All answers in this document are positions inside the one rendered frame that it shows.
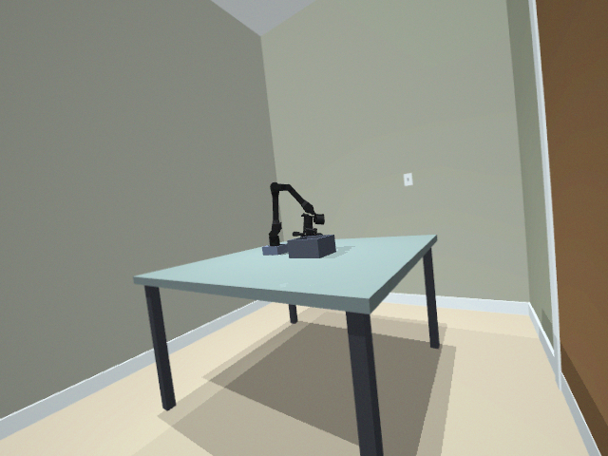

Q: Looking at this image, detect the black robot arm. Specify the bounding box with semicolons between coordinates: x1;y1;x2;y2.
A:
269;182;325;246

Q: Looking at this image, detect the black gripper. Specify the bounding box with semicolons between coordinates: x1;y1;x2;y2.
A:
293;223;323;238

